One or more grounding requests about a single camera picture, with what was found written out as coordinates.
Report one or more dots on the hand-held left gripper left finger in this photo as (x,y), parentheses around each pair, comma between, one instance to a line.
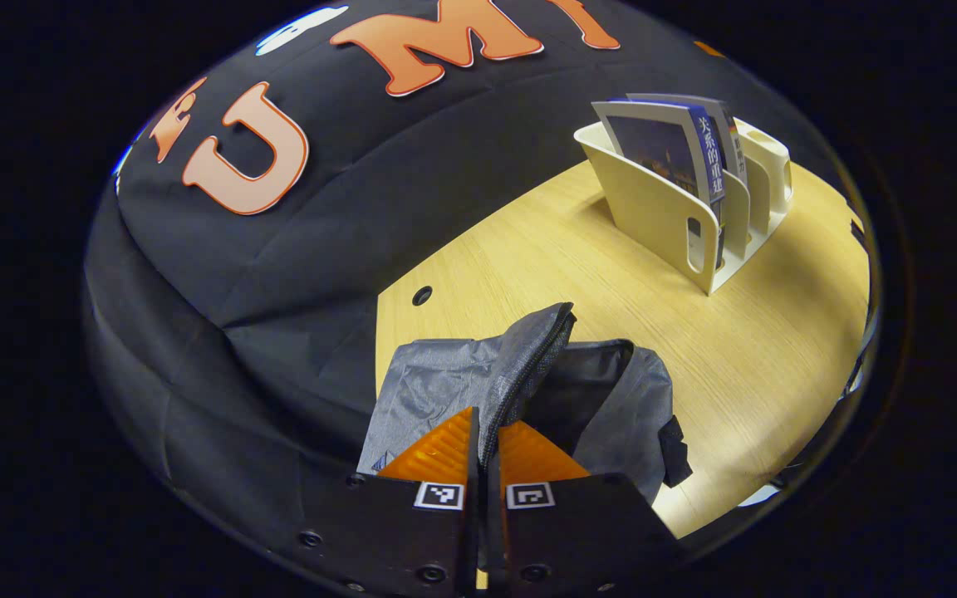
(395,531)

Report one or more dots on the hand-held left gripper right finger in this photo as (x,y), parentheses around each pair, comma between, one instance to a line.
(578,531)

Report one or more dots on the grey schoolbag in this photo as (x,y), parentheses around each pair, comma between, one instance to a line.
(445,382)

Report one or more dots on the cream plastic bookshelf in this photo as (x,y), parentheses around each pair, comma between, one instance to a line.
(653,208)

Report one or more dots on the blue cover book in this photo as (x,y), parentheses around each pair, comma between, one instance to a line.
(661,145)

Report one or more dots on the grey photo cover book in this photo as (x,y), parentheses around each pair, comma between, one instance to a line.
(732,141)

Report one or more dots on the black backdrop cloth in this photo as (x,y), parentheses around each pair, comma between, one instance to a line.
(279,274)

